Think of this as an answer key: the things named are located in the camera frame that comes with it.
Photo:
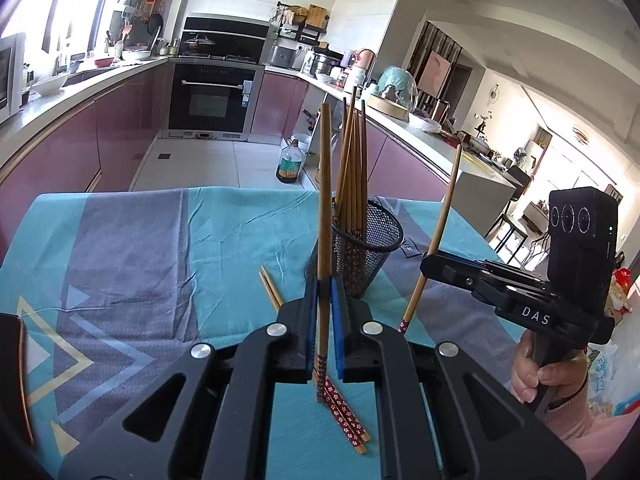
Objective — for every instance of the black camera box right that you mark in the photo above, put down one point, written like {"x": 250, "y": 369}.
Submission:
{"x": 583, "y": 234}

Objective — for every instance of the oil bottle on floor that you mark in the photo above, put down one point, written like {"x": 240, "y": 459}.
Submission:
{"x": 291, "y": 162}

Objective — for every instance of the wooden chopstick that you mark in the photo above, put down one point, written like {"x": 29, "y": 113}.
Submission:
{"x": 362, "y": 176}
{"x": 275, "y": 287}
{"x": 357, "y": 171}
{"x": 270, "y": 292}
{"x": 338, "y": 198}
{"x": 434, "y": 245}
{"x": 346, "y": 210}
{"x": 324, "y": 254}

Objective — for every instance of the smartphone with orange edge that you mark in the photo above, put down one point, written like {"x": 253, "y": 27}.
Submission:
{"x": 13, "y": 377}

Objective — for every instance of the pink thermos kettle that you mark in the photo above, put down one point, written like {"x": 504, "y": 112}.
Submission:
{"x": 359, "y": 71}

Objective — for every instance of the right hand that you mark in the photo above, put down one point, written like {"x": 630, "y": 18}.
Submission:
{"x": 567, "y": 377}

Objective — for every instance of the white bowl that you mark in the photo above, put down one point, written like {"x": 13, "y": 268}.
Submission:
{"x": 51, "y": 85}

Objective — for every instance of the round bamboo steamer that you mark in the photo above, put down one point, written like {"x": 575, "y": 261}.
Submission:
{"x": 388, "y": 108}

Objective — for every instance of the white microwave oven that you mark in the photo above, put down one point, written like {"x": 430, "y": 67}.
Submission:
{"x": 11, "y": 74}

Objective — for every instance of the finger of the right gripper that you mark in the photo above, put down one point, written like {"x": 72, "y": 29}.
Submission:
{"x": 464, "y": 273}
{"x": 492, "y": 283}

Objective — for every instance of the black built-in oven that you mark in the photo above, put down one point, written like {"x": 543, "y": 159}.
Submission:
{"x": 216, "y": 78}

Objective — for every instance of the pink sleeve forearm right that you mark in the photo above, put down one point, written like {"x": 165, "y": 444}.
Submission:
{"x": 607, "y": 446}

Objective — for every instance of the black wall shelf rack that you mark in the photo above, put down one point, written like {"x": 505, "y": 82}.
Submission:
{"x": 302, "y": 24}

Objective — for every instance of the teal mesh food cover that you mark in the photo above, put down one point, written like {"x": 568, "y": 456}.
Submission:
{"x": 398, "y": 86}

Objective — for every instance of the black mesh utensil cup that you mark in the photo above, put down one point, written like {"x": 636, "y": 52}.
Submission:
{"x": 358, "y": 255}

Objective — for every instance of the blue grey tablecloth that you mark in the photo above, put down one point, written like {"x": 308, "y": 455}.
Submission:
{"x": 114, "y": 287}

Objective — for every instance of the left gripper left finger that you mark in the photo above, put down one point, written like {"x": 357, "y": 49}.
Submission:
{"x": 208, "y": 416}

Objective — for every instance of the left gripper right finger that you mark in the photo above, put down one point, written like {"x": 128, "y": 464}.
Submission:
{"x": 441, "y": 415}

